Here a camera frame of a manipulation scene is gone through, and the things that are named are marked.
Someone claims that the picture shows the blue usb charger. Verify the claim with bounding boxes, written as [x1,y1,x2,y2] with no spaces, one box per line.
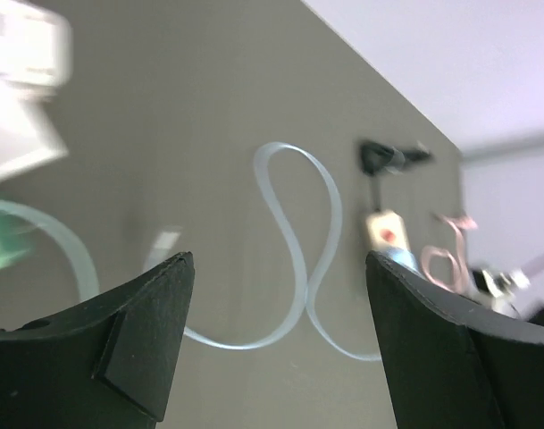
[387,247,420,273]

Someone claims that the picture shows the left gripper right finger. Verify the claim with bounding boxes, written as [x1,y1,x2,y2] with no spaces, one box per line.
[366,251,544,429]

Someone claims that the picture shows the green usb charger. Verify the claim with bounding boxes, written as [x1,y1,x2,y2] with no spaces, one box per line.
[0,212,30,270]

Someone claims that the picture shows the beige red power strip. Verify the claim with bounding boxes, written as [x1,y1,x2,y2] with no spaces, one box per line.
[365,210,410,251]

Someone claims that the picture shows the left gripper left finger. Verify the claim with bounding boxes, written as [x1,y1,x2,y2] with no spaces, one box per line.
[0,252,195,429]

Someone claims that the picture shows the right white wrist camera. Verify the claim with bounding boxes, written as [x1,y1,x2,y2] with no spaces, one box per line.
[471,267,531,313]

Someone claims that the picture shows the white square adapter plug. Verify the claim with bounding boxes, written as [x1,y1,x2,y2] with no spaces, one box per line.
[0,0,72,88]

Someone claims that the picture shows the light blue usb cable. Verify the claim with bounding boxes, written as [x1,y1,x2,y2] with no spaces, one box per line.
[144,141,384,363]

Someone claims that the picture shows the black power cord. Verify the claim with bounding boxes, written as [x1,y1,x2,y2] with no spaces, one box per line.
[358,139,433,213]

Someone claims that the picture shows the white cube charger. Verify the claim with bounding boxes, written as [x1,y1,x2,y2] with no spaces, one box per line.
[0,80,68,182]

